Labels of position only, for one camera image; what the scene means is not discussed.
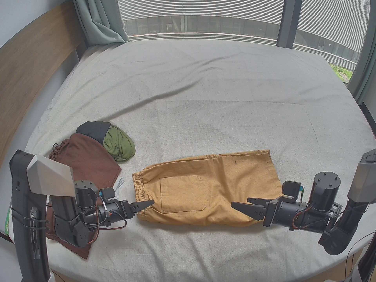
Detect window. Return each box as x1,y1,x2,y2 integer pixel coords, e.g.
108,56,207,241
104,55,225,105
113,0,376,84

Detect brown shorts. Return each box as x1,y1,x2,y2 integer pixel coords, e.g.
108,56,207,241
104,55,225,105
45,132,122,260

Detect black cable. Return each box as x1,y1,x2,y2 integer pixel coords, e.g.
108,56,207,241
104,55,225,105
346,232,376,278

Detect black garment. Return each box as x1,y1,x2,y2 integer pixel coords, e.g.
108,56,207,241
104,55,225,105
76,121,112,147

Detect blue-green curtain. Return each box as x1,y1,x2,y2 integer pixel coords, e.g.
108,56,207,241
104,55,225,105
69,0,130,46
354,25,376,105

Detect white garment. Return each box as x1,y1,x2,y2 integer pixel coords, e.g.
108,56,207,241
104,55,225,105
113,176,126,197

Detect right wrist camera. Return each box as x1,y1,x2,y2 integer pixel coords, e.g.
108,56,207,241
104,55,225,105
281,180,303,203

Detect tan shorts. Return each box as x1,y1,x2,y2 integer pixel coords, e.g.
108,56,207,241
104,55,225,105
132,149,283,227

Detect bed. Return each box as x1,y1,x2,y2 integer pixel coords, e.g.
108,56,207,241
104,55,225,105
0,0,376,282

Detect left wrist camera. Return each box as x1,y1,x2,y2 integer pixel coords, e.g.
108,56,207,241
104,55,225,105
100,187,117,202

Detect green garment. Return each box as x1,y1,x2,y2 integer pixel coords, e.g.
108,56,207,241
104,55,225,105
103,124,136,162

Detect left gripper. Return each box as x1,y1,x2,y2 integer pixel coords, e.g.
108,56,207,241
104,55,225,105
104,199,155,220

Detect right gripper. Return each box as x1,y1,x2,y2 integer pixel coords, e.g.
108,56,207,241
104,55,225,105
231,197,297,228

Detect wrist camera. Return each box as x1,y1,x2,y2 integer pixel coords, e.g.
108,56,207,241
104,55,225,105
100,187,117,202
281,180,303,203

